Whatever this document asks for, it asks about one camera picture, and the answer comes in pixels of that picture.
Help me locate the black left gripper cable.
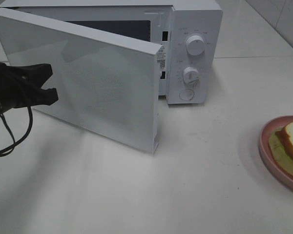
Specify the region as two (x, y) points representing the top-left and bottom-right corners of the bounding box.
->
(0, 104), (34, 158)

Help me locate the round white door button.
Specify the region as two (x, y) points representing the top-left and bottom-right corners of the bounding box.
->
(179, 89), (194, 101)

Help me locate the white microwave door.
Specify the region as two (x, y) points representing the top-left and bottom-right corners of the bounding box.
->
(0, 8), (161, 154)

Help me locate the white upper power knob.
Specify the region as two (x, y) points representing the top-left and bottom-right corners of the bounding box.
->
(186, 34), (205, 56)

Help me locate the toast sandwich with lettuce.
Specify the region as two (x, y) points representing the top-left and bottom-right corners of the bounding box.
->
(269, 122), (293, 180)

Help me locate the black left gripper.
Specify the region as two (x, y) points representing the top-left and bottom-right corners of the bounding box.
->
(0, 62), (53, 115)

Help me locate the white microwave oven body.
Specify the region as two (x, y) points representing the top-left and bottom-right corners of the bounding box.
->
(0, 0), (223, 104)

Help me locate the black left gripper tip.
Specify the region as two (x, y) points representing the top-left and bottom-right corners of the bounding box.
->
(27, 88), (59, 106)

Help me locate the white timer knob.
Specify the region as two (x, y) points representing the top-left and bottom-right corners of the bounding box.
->
(182, 67), (200, 85)

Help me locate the pink round plate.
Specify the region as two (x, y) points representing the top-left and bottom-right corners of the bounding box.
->
(258, 115), (293, 191)

